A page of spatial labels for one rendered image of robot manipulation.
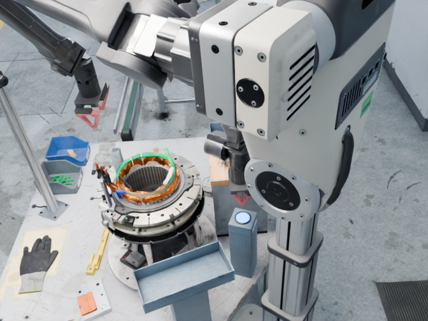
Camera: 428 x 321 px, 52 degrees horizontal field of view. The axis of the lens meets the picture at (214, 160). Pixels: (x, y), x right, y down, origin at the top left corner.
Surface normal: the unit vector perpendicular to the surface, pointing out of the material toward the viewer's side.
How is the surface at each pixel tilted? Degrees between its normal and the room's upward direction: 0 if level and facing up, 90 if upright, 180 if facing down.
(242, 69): 90
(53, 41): 105
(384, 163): 0
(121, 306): 0
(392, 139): 0
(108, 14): 42
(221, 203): 90
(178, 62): 79
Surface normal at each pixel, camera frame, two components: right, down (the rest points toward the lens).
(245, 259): -0.32, 0.64
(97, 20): -0.07, -0.11
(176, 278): -0.06, -0.75
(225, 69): -0.59, 0.56
